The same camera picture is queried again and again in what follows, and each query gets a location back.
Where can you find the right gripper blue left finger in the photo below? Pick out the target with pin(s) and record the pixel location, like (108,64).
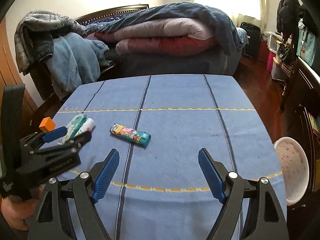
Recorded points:
(102,173)

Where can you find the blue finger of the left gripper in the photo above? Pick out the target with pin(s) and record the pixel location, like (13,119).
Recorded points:
(54,134)

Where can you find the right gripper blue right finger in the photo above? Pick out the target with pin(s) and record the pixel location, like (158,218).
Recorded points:
(213,176)

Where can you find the person's left hand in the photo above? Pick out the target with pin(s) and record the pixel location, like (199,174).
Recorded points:
(16,213)

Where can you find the orange cube block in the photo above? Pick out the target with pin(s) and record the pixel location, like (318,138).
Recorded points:
(47,125)

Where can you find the green white tissue pack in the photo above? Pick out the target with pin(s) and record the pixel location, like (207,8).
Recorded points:
(72,127)

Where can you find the small white tube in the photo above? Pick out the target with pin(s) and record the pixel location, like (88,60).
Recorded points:
(88,125)

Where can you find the colourful cartoon lighter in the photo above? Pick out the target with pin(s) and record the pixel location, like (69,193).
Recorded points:
(130,134)

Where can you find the blue checked tablecloth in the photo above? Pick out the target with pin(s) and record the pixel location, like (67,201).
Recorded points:
(159,191)

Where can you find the wooden wardrobe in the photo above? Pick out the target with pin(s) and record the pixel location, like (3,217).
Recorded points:
(10,76)

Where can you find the light blue fleece blanket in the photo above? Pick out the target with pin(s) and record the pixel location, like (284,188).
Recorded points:
(75,61)

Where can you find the dark wooden dresser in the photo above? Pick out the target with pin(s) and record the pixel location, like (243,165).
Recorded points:
(300,108)

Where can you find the black suitcase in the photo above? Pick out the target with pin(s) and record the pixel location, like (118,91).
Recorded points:
(253,35)

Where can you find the pink storage box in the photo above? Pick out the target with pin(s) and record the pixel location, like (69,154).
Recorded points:
(271,55)

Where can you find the folded pink red quilt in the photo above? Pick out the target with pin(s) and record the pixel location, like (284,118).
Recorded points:
(171,36)

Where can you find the dark blue duvet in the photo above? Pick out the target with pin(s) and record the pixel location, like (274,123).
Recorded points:
(215,19)

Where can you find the teal shopping bag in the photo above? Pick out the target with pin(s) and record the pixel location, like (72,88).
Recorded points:
(306,44)

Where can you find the dark wooden headboard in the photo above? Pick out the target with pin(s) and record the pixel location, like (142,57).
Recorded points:
(110,13)

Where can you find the black hanging coat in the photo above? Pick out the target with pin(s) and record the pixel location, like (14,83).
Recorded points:
(288,16)

